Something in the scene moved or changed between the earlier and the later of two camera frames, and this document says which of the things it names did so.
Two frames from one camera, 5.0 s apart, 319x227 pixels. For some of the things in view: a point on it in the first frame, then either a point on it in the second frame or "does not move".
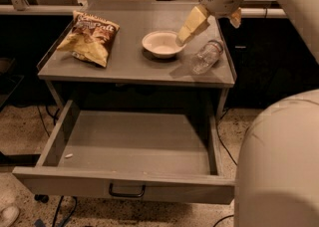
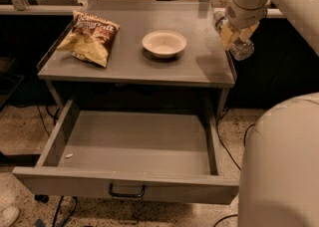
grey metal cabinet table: (129, 66) does not move
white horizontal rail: (74, 9) does not move
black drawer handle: (126, 195) does not move
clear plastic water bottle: (207, 57) → (240, 50)
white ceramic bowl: (162, 43) does not move
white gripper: (223, 1) → (245, 18)
